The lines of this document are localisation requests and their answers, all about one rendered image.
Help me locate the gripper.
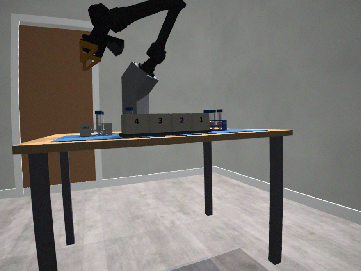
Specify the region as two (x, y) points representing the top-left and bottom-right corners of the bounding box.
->
(79, 29), (103, 71)

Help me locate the sample tube with blue cap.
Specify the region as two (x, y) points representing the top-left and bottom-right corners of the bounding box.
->
(125, 107), (133, 114)
(210, 110), (216, 126)
(217, 110), (222, 125)

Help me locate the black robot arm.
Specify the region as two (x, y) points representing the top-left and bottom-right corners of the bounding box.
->
(88, 0), (186, 77)

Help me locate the blue tube rack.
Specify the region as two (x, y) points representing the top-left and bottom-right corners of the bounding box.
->
(210, 120), (227, 131)

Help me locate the beige bucket adapter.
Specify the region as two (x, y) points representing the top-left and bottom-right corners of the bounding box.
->
(147, 113), (170, 133)
(170, 113), (191, 132)
(121, 114), (148, 134)
(191, 113), (210, 131)

